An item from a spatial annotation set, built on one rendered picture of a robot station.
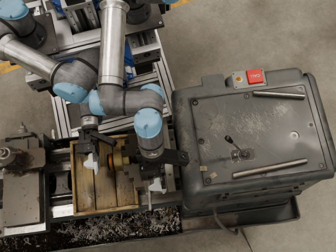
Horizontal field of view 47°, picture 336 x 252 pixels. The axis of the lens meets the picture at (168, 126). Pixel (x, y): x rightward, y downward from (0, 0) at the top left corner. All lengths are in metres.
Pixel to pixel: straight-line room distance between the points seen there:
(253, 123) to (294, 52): 1.74
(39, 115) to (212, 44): 1.44
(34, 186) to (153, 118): 0.92
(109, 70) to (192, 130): 0.47
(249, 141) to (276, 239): 1.34
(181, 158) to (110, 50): 0.40
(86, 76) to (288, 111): 0.79
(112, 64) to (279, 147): 0.72
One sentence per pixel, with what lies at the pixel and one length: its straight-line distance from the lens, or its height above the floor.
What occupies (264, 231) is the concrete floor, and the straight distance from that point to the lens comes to 2.73.
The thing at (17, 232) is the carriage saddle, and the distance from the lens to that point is 1.89.
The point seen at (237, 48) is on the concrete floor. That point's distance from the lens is 3.14.
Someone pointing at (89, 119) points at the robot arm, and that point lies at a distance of 1.71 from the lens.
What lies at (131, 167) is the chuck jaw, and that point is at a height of 1.11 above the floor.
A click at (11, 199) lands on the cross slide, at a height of 0.97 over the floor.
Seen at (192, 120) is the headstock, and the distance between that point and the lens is 1.51.
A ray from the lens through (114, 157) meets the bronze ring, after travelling 1.62.
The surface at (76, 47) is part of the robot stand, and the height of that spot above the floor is 1.06.
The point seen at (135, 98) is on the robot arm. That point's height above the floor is 1.64.
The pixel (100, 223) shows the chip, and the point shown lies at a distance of 2.12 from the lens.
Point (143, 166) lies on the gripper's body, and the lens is 1.21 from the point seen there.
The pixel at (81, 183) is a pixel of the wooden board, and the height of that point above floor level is 0.88.
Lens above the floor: 2.67
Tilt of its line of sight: 71 degrees down
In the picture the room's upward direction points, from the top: 5 degrees counter-clockwise
